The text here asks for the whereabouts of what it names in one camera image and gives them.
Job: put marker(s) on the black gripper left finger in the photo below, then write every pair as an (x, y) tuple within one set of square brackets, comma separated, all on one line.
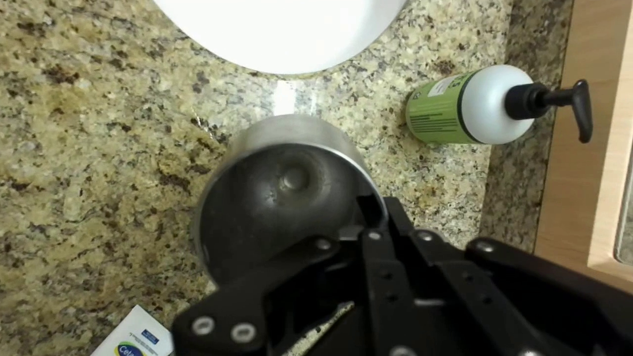
[(308, 303)]

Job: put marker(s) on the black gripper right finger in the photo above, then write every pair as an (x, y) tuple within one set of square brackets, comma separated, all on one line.
[(514, 303)]

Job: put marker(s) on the silver metal cup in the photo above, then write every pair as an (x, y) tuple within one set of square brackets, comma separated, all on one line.
[(277, 198)]

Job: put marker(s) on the white blue packet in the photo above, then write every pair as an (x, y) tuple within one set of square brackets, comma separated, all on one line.
[(134, 336)]

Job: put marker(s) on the green soap pump bottle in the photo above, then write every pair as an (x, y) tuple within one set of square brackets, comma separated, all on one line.
[(474, 105)]

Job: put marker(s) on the white oval sink basin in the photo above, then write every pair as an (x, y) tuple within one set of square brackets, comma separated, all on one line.
[(279, 30)]

